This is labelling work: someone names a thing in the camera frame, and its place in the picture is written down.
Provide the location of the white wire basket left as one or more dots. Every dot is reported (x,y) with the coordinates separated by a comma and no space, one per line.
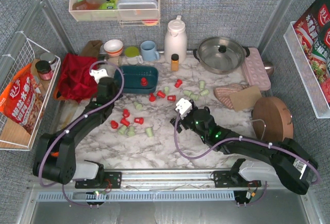
(14,136)

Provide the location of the orange tray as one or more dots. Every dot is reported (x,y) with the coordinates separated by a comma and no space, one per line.
(57,96)

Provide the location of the green capsule centre top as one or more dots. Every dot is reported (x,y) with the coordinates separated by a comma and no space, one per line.
(166,90)

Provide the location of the brown cloth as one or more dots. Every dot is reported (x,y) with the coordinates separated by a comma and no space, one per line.
(92,49)

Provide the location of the green capsule lower mid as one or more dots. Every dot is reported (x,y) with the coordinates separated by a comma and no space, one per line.
(131,131)

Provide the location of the white orange striped bowl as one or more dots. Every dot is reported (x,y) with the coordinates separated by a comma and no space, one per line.
(113,47)

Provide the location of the red capsule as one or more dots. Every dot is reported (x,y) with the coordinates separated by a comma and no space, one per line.
(126,113)
(114,124)
(178,83)
(161,94)
(152,98)
(144,81)
(125,122)

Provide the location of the red cloth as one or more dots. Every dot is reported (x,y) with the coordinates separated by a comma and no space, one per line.
(75,82)

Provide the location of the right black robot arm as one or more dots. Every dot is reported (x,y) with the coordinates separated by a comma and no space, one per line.
(295,168)

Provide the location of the green capsule upper right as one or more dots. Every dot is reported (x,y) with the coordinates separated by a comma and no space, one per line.
(201,85)

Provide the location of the clear glass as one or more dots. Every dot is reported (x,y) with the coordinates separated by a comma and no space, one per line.
(115,60)

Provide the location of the green capsule bottom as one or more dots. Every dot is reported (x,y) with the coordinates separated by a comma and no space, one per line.
(149,132)

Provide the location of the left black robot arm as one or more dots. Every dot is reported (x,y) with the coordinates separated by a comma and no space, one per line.
(55,158)

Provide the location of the green capsule right left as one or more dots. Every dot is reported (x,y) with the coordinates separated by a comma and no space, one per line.
(187,93)

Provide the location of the steel pot with lid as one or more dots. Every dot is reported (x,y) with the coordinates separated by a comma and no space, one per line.
(221,55)

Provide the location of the red lid jar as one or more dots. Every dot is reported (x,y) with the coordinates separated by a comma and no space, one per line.
(44,70)

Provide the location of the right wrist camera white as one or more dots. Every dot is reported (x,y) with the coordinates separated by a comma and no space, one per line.
(183,106)

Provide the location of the round wooden board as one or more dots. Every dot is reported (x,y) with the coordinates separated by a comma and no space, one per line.
(272,120)

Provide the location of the green capsule right cluster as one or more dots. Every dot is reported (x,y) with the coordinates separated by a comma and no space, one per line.
(204,92)

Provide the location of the pink egg tray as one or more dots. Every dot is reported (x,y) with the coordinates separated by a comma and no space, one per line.
(254,70)

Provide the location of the blue mug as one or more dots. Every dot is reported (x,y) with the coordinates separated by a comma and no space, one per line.
(149,51)

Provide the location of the red capsule two lower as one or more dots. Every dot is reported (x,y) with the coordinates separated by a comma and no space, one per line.
(139,120)

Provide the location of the brown cardboard sheet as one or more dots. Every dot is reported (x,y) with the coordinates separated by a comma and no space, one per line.
(245,98)

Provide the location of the green capsule mid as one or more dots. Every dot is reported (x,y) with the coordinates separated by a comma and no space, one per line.
(131,131)
(137,105)

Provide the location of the green lid white cup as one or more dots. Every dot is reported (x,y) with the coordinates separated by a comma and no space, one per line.
(133,56)

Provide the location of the orange spice jar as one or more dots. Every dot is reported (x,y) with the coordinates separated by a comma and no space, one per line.
(174,62)

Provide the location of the red capsule number two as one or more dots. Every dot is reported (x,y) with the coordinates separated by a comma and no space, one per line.
(171,98)

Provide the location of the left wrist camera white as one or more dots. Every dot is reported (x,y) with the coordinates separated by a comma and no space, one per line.
(98,74)

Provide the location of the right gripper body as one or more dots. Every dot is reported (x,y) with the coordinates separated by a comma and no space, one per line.
(181,122)

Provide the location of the teal storage basket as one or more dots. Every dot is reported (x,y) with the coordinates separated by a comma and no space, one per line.
(133,76)

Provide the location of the green capsule right low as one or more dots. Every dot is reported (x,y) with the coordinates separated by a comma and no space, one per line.
(195,97)

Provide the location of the green capsule lower left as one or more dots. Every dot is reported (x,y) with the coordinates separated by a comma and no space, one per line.
(122,130)

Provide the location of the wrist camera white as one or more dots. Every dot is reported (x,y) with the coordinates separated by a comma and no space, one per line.
(98,74)
(183,106)

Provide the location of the silver lid jar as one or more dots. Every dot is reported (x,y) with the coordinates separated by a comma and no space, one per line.
(50,58)

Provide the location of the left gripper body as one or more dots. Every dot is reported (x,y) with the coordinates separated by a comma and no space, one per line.
(106,82)

